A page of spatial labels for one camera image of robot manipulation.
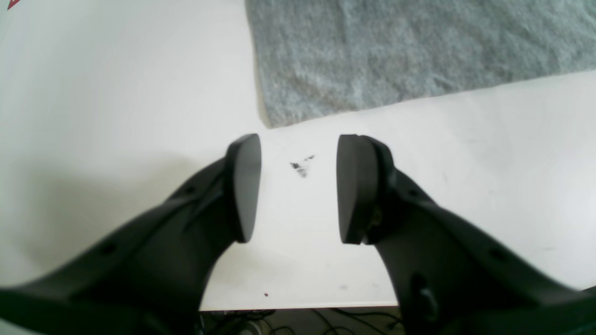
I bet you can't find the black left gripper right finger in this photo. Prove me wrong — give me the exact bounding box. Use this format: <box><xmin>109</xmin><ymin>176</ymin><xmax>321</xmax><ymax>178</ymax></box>
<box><xmin>336</xmin><ymin>135</ymin><xmax>596</xmax><ymax>335</ymax></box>

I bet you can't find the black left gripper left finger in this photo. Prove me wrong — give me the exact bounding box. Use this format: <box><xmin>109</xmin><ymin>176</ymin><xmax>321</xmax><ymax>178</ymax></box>
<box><xmin>1</xmin><ymin>134</ymin><xmax>262</xmax><ymax>335</ymax></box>

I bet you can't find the grey t-shirt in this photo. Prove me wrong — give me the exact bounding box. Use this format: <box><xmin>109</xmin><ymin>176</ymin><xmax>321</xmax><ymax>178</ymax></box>
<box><xmin>245</xmin><ymin>0</ymin><xmax>596</xmax><ymax>128</ymax></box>

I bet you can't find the red warning triangle sticker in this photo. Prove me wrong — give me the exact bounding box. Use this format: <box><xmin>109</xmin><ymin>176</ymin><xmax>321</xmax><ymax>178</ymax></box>
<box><xmin>7</xmin><ymin>0</ymin><xmax>20</xmax><ymax>10</ymax></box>

